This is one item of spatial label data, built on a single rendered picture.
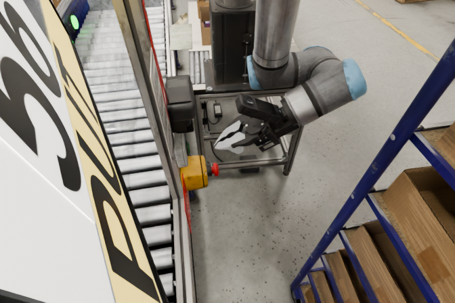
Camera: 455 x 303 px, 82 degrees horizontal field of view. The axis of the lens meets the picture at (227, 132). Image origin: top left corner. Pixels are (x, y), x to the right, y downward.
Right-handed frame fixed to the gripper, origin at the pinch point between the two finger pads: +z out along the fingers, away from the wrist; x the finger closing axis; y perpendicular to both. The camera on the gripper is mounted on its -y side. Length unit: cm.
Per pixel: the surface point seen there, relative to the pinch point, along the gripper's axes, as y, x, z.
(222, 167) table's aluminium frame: 74, 48, 33
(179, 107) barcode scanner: -14.5, 1.8, 0.6
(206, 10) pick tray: 19, 115, -2
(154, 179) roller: 8.3, 6.5, 27.9
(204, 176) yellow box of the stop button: 5.7, -3.4, 8.2
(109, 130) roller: 0, 32, 43
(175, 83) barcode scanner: -15.7, 9.0, 0.3
